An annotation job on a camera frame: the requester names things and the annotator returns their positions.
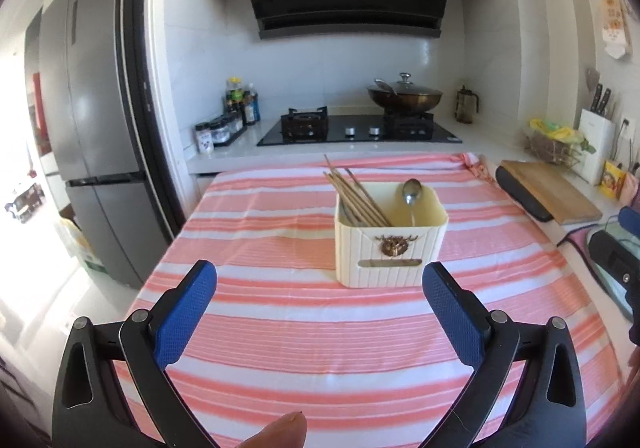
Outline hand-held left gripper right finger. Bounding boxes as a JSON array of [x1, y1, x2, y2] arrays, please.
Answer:
[[422, 262, 588, 448]]

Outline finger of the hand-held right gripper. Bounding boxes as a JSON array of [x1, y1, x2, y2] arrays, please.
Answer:
[[587, 230, 640, 289], [618, 206, 640, 234]]

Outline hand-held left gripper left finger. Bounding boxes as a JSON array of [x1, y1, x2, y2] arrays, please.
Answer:
[[52, 259, 218, 448]]

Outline white ribbed utensil box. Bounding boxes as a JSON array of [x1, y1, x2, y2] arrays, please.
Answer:
[[334, 180, 449, 289]]

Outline metal spoon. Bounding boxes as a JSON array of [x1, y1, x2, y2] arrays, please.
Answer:
[[402, 178, 424, 229]]

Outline person's left hand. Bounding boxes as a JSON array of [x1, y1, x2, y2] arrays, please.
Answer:
[[240, 410, 308, 448]]

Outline green tray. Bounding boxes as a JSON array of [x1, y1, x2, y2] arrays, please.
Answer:
[[585, 223, 640, 321]]

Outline yellow packet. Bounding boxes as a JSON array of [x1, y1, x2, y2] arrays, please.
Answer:
[[601, 160, 626, 196]]

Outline white knife block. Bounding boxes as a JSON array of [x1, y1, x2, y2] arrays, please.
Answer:
[[578, 108, 617, 186]]

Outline wooden cutting board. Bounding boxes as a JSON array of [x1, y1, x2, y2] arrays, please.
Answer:
[[500, 159, 603, 225]]

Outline pink striped tablecloth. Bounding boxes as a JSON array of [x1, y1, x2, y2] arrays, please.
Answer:
[[112, 153, 626, 448]]

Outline black mat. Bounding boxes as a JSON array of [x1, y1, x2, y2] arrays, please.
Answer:
[[494, 164, 555, 223]]

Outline yellow plastic bag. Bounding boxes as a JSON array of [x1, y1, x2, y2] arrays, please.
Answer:
[[529, 118, 581, 142]]

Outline cardboard box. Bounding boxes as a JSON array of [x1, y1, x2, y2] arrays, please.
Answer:
[[60, 218, 108, 274]]

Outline white label spice jar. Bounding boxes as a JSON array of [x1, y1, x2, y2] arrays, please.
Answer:
[[195, 122, 215, 155]]

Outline dark wooden coffee table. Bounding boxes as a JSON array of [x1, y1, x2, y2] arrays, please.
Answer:
[[5, 183, 46, 224]]

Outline dark glass pitcher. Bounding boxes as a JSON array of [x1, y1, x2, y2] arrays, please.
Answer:
[[455, 85, 480, 125]]

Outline black gas stove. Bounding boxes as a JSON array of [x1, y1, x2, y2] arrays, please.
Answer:
[[256, 105, 463, 147]]

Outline dark wok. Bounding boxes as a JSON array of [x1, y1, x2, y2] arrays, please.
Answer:
[[366, 80, 444, 113]]

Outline grey refrigerator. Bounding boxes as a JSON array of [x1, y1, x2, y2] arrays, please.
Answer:
[[37, 0, 173, 290]]

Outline glass wok lid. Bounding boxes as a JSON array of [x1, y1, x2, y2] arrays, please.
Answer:
[[372, 73, 441, 97]]

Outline red cloth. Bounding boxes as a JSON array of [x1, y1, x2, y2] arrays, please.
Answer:
[[32, 72, 51, 156]]

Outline wire basket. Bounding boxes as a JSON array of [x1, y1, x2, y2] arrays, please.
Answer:
[[524, 128, 583, 164]]

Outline black handle knives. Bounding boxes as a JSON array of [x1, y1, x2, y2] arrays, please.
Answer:
[[590, 85, 613, 116]]

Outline wall hanging calendar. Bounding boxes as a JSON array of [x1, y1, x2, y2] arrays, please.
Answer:
[[600, 0, 628, 60]]

